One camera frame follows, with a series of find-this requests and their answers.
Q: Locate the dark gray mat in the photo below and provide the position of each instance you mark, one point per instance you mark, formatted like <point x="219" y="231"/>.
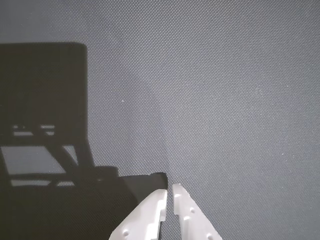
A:
<point x="212" y="80"/>

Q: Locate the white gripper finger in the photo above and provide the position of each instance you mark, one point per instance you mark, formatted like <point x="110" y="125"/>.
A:
<point x="147" y="212"/>
<point x="190" y="220"/>

